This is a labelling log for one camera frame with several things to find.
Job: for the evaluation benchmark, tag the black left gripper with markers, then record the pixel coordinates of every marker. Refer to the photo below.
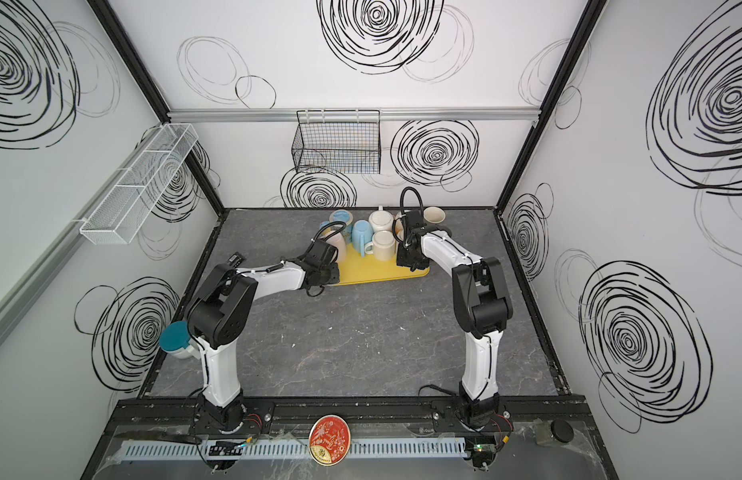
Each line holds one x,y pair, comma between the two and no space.
329,252

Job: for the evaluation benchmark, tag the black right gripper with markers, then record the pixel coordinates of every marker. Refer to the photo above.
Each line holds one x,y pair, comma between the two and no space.
411,227

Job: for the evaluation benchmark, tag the small grey mug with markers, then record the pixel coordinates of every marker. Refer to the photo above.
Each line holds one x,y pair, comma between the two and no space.
435,217

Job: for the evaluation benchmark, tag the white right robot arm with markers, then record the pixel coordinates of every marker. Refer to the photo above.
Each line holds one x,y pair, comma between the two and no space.
481,303

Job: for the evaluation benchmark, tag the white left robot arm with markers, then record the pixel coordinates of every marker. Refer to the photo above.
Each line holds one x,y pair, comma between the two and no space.
220,310

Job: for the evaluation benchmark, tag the cream mug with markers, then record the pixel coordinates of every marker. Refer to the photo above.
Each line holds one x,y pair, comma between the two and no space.
382,246

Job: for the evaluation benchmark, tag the orange mug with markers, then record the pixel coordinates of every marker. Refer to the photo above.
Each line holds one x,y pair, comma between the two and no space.
398,227

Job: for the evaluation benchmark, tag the pink mug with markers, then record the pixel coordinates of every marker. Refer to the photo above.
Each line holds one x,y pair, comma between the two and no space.
337,240

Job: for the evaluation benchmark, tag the white ribbed mug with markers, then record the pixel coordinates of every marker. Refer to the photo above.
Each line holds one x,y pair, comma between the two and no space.
381,220

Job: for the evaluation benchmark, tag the light blue mug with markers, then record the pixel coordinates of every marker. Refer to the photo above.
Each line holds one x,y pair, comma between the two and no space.
362,235

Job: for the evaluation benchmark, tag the blue butterfly mug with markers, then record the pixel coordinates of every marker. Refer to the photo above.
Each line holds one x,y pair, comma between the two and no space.
347,218

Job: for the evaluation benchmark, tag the yellow plastic tray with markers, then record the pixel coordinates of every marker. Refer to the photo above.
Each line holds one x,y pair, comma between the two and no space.
356,269

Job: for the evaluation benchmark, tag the black snack bar wrapper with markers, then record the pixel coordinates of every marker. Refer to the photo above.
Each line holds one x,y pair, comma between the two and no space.
236,259

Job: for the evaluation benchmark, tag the teal capped white cylinder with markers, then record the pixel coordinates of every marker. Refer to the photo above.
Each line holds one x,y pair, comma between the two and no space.
176,341

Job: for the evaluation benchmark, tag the black wire basket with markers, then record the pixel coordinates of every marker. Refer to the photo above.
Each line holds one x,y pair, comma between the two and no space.
344,147

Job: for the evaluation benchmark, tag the grey slotted cable duct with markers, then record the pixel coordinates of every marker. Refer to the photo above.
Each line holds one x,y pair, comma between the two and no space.
290,449

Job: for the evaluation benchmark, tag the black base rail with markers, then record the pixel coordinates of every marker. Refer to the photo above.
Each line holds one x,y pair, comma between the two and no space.
268,414

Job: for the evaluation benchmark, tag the white wire shelf basket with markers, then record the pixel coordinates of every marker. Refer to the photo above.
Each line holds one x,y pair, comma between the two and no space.
155,182

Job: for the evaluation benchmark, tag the aluminium wall rail back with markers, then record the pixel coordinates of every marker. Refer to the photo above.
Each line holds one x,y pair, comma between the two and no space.
352,114

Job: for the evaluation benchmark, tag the aluminium wall rail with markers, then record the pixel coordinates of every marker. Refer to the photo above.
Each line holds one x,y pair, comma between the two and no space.
352,114
22,297

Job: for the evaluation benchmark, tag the black corner frame post right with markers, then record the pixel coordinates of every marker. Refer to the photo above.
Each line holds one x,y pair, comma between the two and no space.
582,33

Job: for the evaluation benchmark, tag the black corner frame post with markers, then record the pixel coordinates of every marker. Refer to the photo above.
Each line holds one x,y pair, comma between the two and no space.
117,34
582,33

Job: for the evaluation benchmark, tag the aluminium wall rail left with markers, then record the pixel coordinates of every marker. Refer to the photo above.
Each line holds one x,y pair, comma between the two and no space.
22,297

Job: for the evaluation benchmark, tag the black corner frame post left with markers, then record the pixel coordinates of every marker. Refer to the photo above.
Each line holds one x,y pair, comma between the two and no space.
117,34

